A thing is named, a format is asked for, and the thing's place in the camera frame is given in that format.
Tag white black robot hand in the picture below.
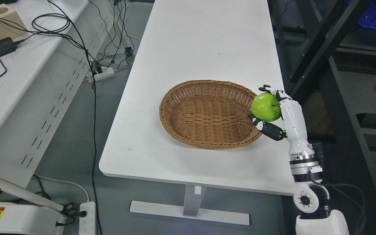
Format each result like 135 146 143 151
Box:
249 85 315 161

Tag brown wicker basket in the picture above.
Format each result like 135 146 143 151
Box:
159 79 262 148

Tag white table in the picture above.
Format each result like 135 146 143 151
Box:
99 0 296 226

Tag green apple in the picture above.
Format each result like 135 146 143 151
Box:
251 93 281 122

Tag black power adapter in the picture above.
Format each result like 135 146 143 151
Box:
0 37 17 57

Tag white power strip far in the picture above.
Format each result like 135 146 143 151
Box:
86 67 115 82

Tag long black cable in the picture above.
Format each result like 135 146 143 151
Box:
48 0 103 235

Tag white robot base unit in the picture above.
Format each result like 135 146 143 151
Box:
0 202 67 235

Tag white desk at left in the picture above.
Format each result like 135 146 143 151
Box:
0 0 117 212

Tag white power strip near base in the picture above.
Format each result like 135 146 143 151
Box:
79 202 97 235

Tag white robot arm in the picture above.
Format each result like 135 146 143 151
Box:
290 153 349 235

